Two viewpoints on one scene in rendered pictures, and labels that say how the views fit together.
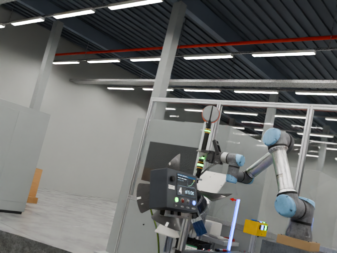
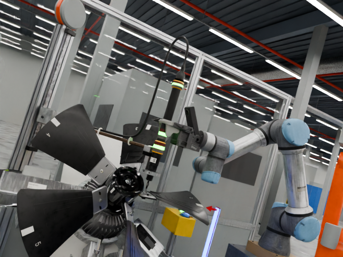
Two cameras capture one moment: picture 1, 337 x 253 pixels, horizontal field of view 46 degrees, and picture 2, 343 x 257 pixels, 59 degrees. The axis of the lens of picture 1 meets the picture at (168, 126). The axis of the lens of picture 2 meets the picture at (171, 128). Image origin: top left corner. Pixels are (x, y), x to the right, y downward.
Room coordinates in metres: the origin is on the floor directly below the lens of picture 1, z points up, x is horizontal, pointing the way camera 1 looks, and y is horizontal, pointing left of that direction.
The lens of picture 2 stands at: (2.32, 0.75, 1.37)
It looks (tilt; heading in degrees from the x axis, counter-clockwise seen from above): 4 degrees up; 294
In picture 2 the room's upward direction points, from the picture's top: 17 degrees clockwise
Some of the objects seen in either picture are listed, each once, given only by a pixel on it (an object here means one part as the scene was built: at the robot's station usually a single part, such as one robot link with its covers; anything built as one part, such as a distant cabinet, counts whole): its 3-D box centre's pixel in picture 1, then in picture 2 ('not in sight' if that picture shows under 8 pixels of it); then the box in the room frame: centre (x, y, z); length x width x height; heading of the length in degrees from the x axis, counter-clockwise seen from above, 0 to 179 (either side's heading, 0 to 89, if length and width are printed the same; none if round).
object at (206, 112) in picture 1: (210, 114); (70, 13); (3.52, -0.35, 1.88); 0.17 x 0.15 x 0.16; 50
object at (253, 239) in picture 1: (253, 243); (172, 241); (2.79, -0.74, 0.92); 0.03 x 0.03 x 0.12; 50
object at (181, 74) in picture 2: (202, 151); (166, 122); (2.80, -0.28, 1.46); 0.04 x 0.04 x 0.46
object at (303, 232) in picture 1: (300, 229); (276, 239); (2.33, -0.87, 1.10); 0.15 x 0.15 x 0.10
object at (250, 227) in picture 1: (255, 228); (177, 223); (2.79, -0.74, 1.02); 0.16 x 0.10 x 0.11; 140
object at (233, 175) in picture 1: (233, 174); (211, 169); (2.64, -0.50, 1.34); 0.11 x 0.08 x 0.11; 126
